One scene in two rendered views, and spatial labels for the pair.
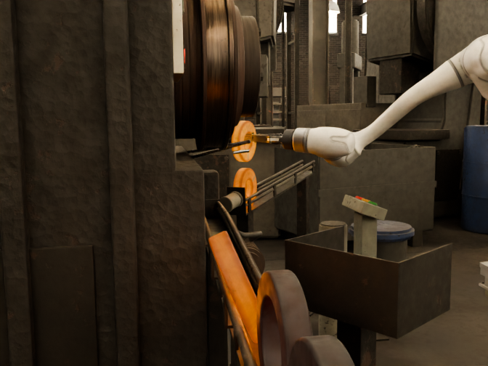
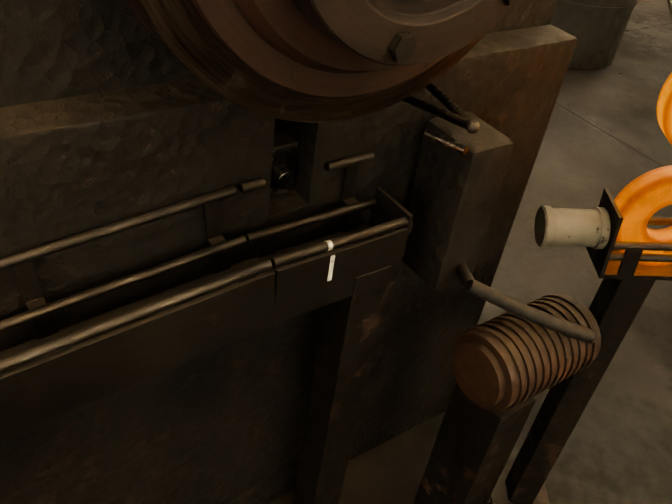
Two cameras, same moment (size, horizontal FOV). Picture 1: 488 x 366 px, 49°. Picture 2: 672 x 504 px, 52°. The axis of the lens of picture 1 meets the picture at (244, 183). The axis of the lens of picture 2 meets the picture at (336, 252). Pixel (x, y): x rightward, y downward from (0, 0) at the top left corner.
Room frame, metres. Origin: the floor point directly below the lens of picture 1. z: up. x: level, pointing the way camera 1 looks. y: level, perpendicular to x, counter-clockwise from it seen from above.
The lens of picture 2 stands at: (1.25, -0.49, 1.21)
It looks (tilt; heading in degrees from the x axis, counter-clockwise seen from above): 38 degrees down; 60
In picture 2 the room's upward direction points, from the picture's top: 9 degrees clockwise
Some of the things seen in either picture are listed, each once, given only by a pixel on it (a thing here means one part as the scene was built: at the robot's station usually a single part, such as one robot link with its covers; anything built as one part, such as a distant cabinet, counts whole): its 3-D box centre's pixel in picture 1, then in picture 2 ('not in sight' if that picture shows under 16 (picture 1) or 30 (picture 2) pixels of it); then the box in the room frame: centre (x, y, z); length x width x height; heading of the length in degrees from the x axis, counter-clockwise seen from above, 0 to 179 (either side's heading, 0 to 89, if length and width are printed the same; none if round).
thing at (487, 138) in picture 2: (202, 206); (449, 202); (1.78, 0.14, 0.68); 0.11 x 0.08 x 0.24; 99
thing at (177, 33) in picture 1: (176, 35); not in sight; (1.20, 0.14, 1.15); 0.26 x 0.02 x 0.18; 9
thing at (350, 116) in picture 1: (343, 155); not in sight; (5.89, -1.09, 0.55); 1.10 x 0.53 x 1.10; 29
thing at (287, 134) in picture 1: (283, 139); not in sight; (1.98, -0.15, 0.89); 0.09 x 0.08 x 0.07; 64
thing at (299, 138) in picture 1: (302, 140); not in sight; (1.95, -0.21, 0.89); 0.09 x 0.06 x 0.09; 154
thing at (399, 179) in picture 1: (346, 192); not in sight; (4.17, -0.80, 0.39); 1.03 x 0.83 x 0.77; 114
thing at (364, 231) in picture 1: (364, 266); not in sight; (2.34, -0.53, 0.31); 0.24 x 0.16 x 0.62; 9
